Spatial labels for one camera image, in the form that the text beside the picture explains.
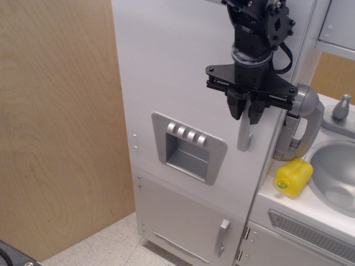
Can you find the white toy fridge door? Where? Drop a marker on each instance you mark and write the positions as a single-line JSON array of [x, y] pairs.
[[163, 49]]

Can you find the grey toy faucet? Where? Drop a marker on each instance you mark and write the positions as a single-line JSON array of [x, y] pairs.
[[338, 118]]

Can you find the white lower freezer door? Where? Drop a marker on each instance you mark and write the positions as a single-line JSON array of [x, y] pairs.
[[183, 224]]

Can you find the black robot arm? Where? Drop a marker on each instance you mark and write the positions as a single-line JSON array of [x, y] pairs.
[[260, 27]]

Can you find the grey toy wall phone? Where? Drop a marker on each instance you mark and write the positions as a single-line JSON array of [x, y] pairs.
[[301, 125]]

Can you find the silver lower door handle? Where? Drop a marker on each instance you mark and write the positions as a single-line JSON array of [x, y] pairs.
[[219, 245]]

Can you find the silver fridge door handle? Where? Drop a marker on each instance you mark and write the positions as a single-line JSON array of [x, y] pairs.
[[245, 134]]

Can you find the grey ice dispenser panel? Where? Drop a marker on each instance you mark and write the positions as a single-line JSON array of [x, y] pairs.
[[187, 149]]

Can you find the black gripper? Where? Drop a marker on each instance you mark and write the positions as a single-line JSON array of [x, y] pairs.
[[259, 83]]

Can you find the white toy kitchen cabinet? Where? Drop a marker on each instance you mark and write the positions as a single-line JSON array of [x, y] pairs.
[[323, 27]]

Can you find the grey oven vent panel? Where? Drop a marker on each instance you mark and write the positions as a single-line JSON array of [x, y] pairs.
[[312, 235]]

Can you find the yellow toy bell pepper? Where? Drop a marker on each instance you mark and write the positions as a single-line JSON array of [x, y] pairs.
[[291, 178]]

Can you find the black equipment corner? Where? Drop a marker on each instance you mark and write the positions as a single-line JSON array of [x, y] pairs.
[[12, 256]]

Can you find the silver toy sink basin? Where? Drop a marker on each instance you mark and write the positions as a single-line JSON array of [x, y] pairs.
[[332, 180]]

